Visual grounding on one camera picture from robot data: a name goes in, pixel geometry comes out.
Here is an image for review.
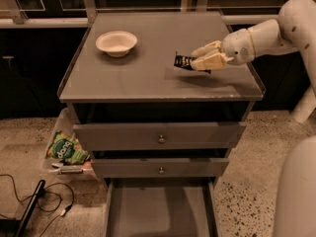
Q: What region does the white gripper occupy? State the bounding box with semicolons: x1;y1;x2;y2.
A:
191;29;255;71

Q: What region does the black rxbar chocolate wrapper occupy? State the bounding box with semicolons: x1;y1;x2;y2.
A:
174;52;196;71

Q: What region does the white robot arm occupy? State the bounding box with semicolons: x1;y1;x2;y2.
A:
191;0;316;237

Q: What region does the grey drawer cabinet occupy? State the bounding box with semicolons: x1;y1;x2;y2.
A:
57;11;267;183

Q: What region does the middle grey drawer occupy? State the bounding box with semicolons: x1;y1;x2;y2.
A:
92;158;229;178

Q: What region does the top grey drawer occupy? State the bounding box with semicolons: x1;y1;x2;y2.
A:
73;122;246;151

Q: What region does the bottom grey open drawer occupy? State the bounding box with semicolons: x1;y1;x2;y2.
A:
104;178;222;237

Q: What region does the white paper bowl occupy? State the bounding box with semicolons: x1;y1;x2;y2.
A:
96;31;137;57

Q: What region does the green snack bag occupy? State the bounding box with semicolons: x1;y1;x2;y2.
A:
46;131;89;165

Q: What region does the clear plastic storage bin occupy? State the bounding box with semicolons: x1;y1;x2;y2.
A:
42;109;96;182

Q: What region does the metal window railing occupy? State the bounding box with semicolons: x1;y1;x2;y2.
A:
0;0;288;28

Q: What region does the black flat stand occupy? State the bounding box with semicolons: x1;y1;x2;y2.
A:
0;180;45;237

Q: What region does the black cable on floor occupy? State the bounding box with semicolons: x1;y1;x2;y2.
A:
0;173;76;237

